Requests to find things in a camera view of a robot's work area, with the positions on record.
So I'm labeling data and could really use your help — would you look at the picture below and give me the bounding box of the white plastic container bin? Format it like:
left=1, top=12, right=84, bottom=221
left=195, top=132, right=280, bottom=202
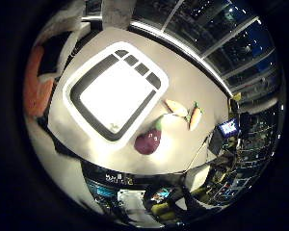
left=62, top=40, right=171, bottom=152

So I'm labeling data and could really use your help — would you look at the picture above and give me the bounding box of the white cable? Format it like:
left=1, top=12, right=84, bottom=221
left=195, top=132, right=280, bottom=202
left=182, top=136, right=210, bottom=174

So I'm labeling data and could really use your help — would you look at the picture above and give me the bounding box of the white box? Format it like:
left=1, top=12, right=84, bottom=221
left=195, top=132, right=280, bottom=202
left=184, top=165, right=212, bottom=193

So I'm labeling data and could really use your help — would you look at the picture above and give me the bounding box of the orange carrot plush toy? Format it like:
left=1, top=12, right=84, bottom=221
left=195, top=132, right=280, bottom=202
left=188, top=101, right=203, bottom=132
left=164, top=98, right=189, bottom=118

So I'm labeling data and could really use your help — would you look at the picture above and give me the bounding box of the open black laptop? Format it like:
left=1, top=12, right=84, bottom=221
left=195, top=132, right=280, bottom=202
left=208, top=117, right=241, bottom=157

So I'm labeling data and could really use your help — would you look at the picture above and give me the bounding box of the purple eggplant plush toy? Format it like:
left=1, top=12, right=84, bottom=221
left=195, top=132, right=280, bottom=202
left=133, top=116, right=165, bottom=156

